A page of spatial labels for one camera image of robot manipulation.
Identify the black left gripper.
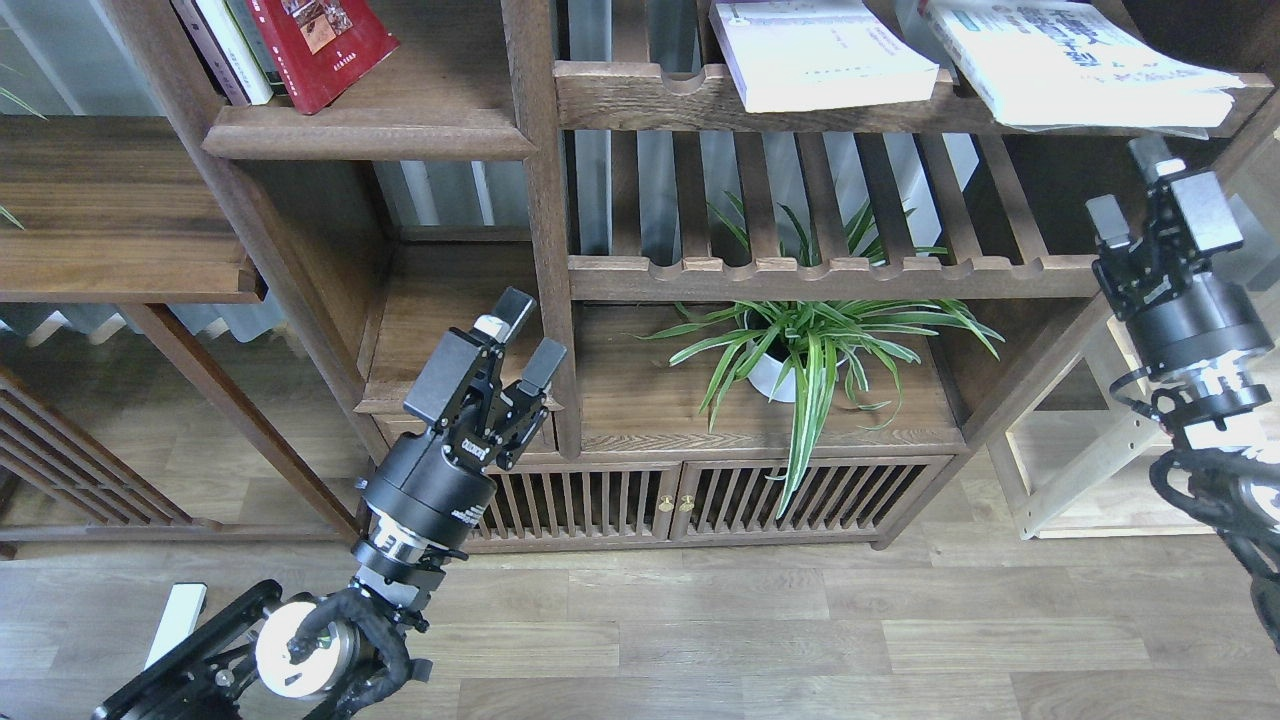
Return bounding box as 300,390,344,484
352,287,567,571

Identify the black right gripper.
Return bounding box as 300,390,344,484
1085,136,1274,401

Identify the white book Chinese title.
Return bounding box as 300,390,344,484
922,1,1244,129

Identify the red cover book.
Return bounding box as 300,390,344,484
246,1,401,117

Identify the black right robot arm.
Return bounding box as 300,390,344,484
1085,135,1279,639

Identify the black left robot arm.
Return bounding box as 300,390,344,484
93,287,567,719

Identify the white plant pot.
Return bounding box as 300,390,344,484
742,310,797,404

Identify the dark wooden bookshelf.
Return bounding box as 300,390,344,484
105,0,1280,566

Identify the green spider plant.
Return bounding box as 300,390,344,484
640,192,1007,521

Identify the pale purple white book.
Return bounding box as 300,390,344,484
708,1,940,114

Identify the white spine book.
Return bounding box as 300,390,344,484
195,1,273,106

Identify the dark green black book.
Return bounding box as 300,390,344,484
225,0,287,96

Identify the white metal bar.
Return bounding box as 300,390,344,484
143,582,209,670

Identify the light wooden shelf frame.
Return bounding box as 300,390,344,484
986,129,1280,541

